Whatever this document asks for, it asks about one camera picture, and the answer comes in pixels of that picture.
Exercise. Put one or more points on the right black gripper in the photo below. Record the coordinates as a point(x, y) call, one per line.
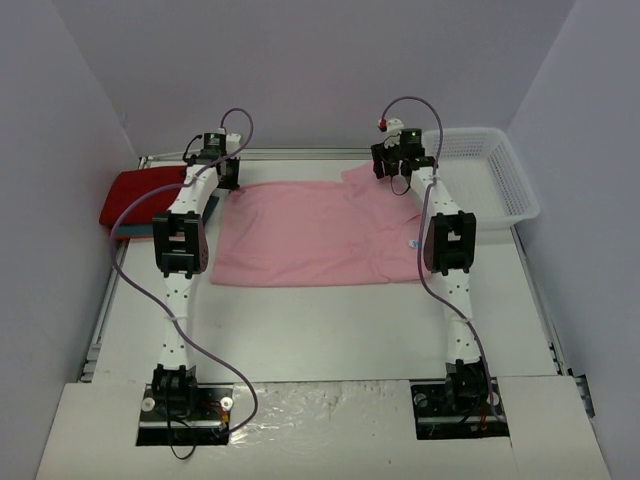
point(385, 166)

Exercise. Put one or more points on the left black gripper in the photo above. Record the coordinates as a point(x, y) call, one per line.
point(229, 173)

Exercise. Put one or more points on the pink t shirt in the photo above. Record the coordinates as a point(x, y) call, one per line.
point(355, 231)

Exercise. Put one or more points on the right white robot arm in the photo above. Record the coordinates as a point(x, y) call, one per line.
point(447, 238)

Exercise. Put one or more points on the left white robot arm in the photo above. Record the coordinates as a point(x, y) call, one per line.
point(182, 255)

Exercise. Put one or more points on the white plastic basket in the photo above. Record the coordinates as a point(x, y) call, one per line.
point(482, 172)

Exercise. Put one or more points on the folded red t shirt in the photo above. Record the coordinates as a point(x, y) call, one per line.
point(129, 186)

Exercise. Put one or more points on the folded teal t shirt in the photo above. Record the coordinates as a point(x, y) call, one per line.
point(208, 211)

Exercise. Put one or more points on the white foam board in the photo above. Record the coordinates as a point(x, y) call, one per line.
point(342, 430)

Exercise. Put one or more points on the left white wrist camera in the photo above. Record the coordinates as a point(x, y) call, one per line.
point(228, 143)

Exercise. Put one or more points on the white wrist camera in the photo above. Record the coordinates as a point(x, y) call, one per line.
point(228, 143)
point(391, 130)

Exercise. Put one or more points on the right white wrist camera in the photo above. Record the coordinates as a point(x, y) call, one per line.
point(391, 130)

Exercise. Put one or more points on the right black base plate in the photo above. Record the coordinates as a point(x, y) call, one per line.
point(474, 418)

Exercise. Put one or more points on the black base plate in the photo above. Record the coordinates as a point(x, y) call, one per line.
point(474, 418)
point(205, 423)

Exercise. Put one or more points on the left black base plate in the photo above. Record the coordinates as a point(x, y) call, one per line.
point(205, 423)

